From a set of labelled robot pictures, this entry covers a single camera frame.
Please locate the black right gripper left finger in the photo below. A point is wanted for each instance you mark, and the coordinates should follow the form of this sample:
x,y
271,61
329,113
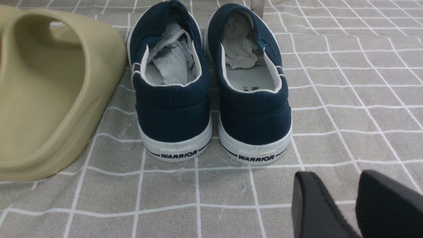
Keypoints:
x,y
314,212

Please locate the steel shoe rack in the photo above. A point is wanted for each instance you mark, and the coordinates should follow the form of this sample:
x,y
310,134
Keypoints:
x,y
257,6

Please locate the olive foam slide right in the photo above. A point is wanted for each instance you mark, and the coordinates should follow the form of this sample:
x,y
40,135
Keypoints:
x,y
58,73

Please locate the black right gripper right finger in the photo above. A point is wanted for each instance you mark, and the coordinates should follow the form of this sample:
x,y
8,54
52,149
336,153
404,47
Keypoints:
x,y
387,209

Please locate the navy slip-on shoe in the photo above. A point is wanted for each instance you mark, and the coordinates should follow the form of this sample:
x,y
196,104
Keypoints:
x,y
255,124
171,79

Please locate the grey grid tablecloth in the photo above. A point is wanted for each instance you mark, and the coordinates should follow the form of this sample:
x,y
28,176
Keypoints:
x,y
354,71

